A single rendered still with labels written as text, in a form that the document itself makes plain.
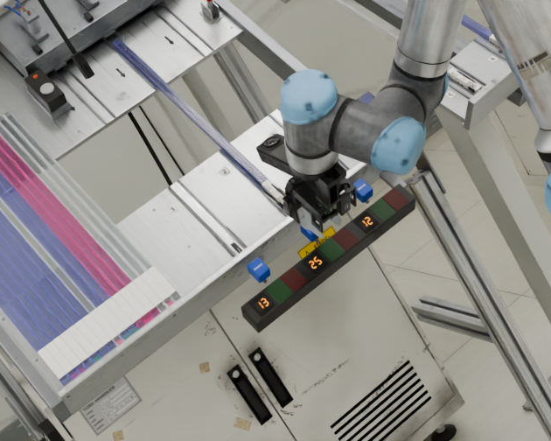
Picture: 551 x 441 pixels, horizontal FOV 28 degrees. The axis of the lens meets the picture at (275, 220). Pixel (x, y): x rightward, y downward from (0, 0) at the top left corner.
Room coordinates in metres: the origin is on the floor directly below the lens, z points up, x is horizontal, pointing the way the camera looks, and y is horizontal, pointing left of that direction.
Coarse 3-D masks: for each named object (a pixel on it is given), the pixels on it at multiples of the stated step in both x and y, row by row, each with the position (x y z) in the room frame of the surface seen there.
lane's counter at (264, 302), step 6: (264, 294) 1.61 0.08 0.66; (252, 300) 1.61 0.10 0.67; (258, 300) 1.61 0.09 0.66; (264, 300) 1.61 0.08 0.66; (270, 300) 1.60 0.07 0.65; (252, 306) 1.60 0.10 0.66; (258, 306) 1.60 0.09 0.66; (264, 306) 1.60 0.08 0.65; (270, 306) 1.60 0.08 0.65; (258, 312) 1.59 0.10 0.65; (264, 312) 1.59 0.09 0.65
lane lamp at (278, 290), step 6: (276, 282) 1.63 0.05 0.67; (282, 282) 1.62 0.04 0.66; (270, 288) 1.62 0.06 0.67; (276, 288) 1.62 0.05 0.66; (282, 288) 1.62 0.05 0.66; (288, 288) 1.61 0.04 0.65; (270, 294) 1.61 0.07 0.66; (276, 294) 1.61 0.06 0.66; (282, 294) 1.61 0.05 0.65; (288, 294) 1.61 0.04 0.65; (276, 300) 1.60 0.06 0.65; (282, 300) 1.60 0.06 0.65
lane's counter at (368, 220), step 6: (360, 216) 1.68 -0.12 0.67; (366, 216) 1.68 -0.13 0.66; (372, 216) 1.68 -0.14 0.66; (354, 222) 1.68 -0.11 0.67; (360, 222) 1.67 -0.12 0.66; (366, 222) 1.67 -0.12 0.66; (372, 222) 1.67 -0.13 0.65; (378, 222) 1.67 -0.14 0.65; (360, 228) 1.66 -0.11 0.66; (366, 228) 1.66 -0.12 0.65; (372, 228) 1.66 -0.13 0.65
